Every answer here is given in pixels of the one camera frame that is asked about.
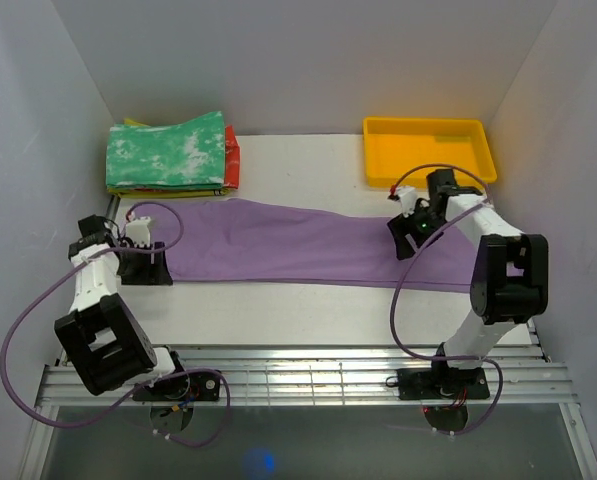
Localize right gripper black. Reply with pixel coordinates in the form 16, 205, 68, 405
387, 202, 450, 261

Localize purple trousers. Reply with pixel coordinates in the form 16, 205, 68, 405
135, 199, 476, 293

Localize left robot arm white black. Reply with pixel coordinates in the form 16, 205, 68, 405
54, 215, 190, 400

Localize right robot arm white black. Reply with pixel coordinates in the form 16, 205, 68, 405
388, 164, 549, 402

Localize yellow folded trousers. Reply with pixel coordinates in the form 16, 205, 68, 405
108, 117, 235, 200

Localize green white folded trousers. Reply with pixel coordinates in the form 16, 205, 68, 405
106, 111, 226, 190

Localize red folded trousers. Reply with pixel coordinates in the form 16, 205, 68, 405
224, 125, 241, 189

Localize yellow plastic tray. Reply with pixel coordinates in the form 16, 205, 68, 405
363, 117, 498, 189

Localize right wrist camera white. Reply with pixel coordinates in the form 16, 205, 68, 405
388, 186, 419, 217

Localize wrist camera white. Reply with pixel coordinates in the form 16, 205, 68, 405
124, 213, 153, 249
388, 186, 419, 217

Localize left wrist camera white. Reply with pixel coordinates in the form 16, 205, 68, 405
124, 213, 153, 249

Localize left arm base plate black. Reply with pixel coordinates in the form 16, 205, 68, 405
132, 371, 220, 403

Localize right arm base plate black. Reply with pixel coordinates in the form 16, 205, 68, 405
386, 368, 490, 400

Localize aluminium rail frame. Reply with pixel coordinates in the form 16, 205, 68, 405
35, 194, 579, 411

